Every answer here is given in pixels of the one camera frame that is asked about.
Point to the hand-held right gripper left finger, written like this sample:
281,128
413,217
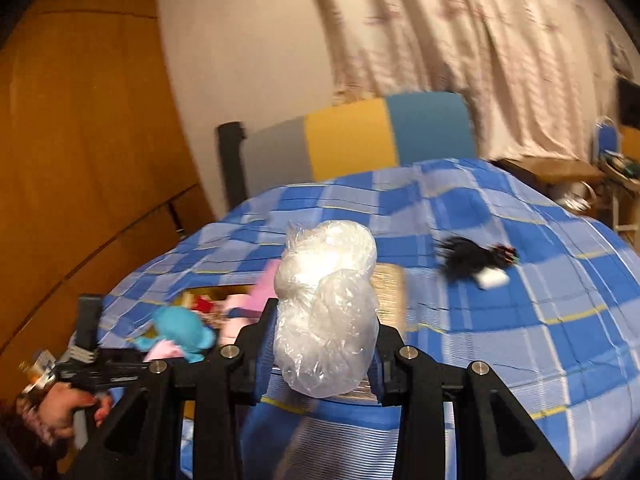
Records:
250,360

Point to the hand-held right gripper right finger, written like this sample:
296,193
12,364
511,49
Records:
387,375

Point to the blue plush toy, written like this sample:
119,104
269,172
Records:
182,330

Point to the golden tin box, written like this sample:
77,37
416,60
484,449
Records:
215,291

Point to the pink soft toy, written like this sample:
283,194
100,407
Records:
235,317

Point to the small white soft block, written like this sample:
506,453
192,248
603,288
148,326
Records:
492,278

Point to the person's left hand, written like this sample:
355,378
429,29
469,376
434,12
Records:
60,410

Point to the red sock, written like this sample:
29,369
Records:
202,305

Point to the pink carton box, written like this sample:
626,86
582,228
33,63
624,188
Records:
264,285

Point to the gold patterned tissue box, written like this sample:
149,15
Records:
390,285

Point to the person's floral clothing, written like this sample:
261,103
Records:
22,427

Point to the blue checked tablecloth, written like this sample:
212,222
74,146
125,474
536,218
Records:
500,340

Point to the black fuzzy toy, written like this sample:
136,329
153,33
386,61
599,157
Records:
465,257

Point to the wooden wardrobe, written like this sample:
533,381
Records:
75,160

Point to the grey yellow blue chair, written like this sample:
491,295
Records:
350,135

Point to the blue folding chair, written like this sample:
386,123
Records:
607,137

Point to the beige patterned curtain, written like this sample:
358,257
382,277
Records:
450,35

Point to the black monitor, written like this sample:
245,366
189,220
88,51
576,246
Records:
630,102

